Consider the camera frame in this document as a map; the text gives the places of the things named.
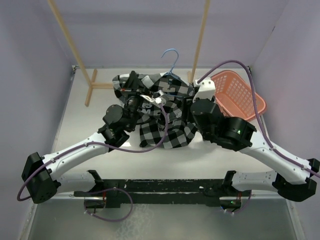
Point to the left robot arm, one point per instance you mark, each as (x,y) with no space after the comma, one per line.
(41,173)

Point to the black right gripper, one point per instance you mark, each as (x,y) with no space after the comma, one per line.
(187,114)

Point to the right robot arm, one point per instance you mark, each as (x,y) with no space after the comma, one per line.
(290,176)

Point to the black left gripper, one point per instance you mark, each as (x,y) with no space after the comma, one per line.
(131,86)

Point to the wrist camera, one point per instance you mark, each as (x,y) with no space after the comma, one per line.
(158,99)
(206,89)

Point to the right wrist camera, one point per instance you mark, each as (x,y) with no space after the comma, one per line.
(206,89)

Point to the black base frame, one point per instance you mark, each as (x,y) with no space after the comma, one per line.
(206,192)

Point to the blue wire hanger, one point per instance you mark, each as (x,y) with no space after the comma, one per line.
(170,73)

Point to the black white checkered shirt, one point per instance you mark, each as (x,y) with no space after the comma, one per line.
(152,127)

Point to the pink plastic basket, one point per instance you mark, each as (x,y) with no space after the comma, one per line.
(233,95)

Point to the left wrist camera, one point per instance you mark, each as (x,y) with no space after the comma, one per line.
(158,99)

